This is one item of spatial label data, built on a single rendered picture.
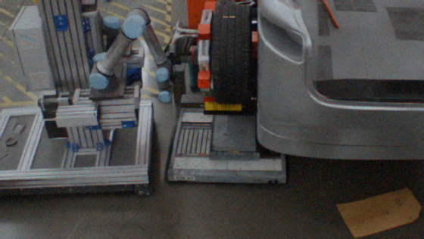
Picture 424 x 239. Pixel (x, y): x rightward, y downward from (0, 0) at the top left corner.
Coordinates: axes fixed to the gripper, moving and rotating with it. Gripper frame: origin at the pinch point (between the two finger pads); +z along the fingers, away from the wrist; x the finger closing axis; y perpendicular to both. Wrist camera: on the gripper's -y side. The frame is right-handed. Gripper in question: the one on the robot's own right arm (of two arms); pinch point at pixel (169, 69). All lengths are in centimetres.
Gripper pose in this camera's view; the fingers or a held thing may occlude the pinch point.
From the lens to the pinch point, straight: 344.9
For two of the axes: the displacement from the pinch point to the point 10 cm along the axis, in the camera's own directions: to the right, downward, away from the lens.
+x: -10.0, 0.2, -0.3
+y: 0.0, -8.3, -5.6
